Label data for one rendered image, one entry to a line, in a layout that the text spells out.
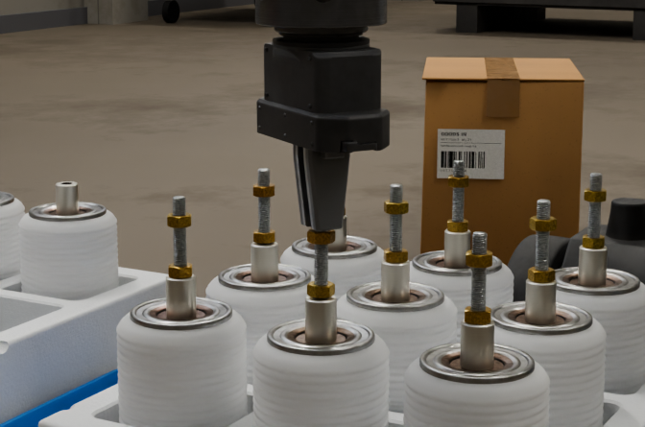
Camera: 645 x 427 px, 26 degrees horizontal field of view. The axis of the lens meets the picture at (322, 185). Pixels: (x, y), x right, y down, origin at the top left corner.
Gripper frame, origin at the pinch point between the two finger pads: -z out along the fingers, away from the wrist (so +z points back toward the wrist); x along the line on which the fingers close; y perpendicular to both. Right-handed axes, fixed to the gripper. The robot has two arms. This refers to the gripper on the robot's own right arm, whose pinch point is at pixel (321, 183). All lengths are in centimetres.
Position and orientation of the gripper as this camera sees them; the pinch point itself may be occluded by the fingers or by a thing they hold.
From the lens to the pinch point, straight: 95.6
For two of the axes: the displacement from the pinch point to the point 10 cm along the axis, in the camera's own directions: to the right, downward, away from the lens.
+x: -4.7, -1.7, 8.7
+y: -8.8, 0.9, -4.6
